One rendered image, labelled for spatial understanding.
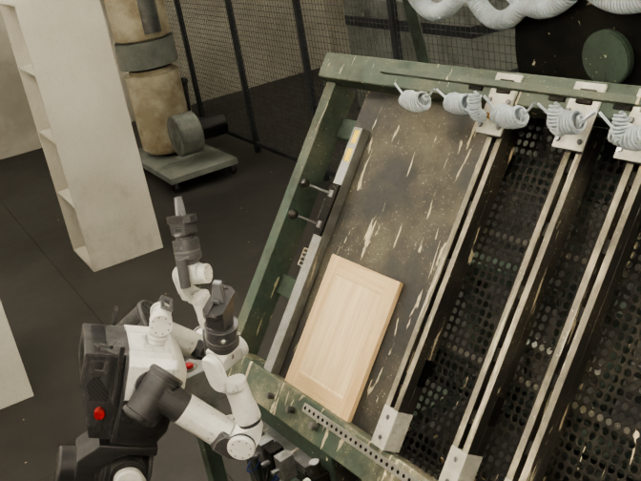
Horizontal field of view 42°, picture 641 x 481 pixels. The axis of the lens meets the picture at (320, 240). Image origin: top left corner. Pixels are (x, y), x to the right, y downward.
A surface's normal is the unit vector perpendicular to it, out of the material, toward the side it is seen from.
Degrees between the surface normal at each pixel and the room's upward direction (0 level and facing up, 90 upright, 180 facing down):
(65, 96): 90
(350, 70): 53
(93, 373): 90
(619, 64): 90
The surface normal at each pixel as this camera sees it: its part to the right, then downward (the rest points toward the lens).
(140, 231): 0.51, 0.27
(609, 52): -0.80, 0.36
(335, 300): -0.73, -0.26
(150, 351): 0.22, -0.93
